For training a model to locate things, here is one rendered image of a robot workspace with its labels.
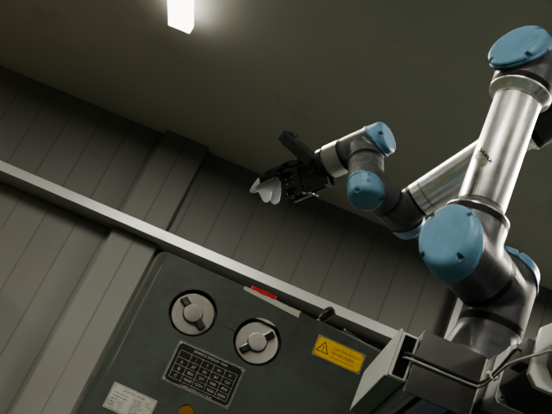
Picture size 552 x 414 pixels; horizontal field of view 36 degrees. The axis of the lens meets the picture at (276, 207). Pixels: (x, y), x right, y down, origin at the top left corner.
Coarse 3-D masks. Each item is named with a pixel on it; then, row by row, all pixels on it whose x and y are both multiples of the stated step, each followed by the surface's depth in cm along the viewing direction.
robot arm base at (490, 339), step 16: (464, 320) 146; (480, 320) 144; (496, 320) 143; (448, 336) 146; (464, 336) 144; (480, 336) 142; (496, 336) 142; (512, 336) 143; (480, 352) 139; (496, 352) 139
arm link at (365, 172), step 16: (352, 160) 174; (368, 160) 172; (352, 176) 171; (368, 176) 169; (384, 176) 172; (352, 192) 169; (368, 192) 168; (384, 192) 170; (368, 208) 171; (384, 208) 174
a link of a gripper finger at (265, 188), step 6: (258, 180) 191; (270, 180) 190; (276, 180) 189; (252, 186) 193; (258, 186) 192; (264, 186) 191; (270, 186) 190; (276, 186) 189; (264, 192) 191; (270, 192) 190; (264, 198) 190; (270, 198) 190
